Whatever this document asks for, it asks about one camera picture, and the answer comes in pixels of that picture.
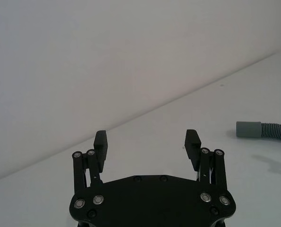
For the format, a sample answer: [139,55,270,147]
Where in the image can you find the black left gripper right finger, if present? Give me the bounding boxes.
[184,129,230,192]

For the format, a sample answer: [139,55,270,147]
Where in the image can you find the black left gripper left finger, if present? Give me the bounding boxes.
[72,130,108,192]

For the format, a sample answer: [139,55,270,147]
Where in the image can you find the grey corrugated hose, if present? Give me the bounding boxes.
[236,121,281,143]

